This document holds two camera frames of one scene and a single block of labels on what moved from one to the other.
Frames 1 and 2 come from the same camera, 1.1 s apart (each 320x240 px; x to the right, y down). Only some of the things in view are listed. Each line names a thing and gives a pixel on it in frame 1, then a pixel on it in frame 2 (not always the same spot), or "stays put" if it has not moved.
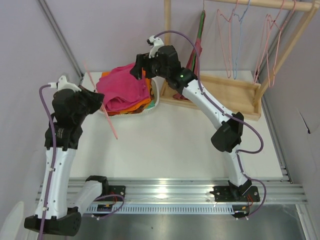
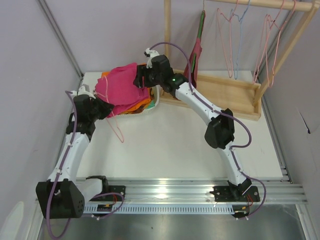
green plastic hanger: x=199 y=32 stays put
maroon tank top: x=193 y=63 stays put
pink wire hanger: x=102 y=103 → x=122 y=140
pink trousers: x=121 y=89 stays put
